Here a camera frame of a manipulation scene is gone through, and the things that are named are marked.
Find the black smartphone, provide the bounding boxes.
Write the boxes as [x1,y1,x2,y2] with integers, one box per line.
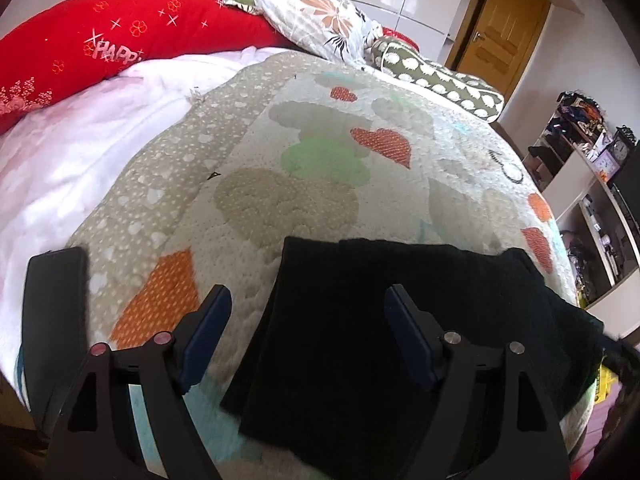
[22,246,90,431]

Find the heart patterned quilt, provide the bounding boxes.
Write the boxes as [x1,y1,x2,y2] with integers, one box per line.
[65,50,597,480]

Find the white shelf unit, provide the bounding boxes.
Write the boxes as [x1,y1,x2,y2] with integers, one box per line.
[525,105,640,311]

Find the floral white pillow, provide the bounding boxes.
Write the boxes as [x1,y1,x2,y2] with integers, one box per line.
[222,0,385,67]

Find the wooden door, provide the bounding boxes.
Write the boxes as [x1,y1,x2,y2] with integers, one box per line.
[452,0,552,102]

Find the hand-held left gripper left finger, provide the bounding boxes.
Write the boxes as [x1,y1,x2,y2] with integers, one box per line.
[46,284,233,480]

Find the black desk clock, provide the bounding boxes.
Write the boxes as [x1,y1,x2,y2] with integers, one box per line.
[611,126,638,166]

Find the black pants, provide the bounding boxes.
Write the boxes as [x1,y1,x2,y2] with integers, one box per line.
[220,236,605,480]

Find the white fleece blanket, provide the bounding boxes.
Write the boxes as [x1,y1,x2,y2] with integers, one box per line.
[0,46,287,376]

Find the green shell patterned pillow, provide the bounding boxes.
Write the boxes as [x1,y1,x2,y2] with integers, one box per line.
[365,36,506,124]

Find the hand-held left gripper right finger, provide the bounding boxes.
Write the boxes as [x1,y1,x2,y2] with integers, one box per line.
[383,284,572,480]

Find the red happy pillow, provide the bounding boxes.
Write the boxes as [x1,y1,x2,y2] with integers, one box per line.
[0,0,293,136]

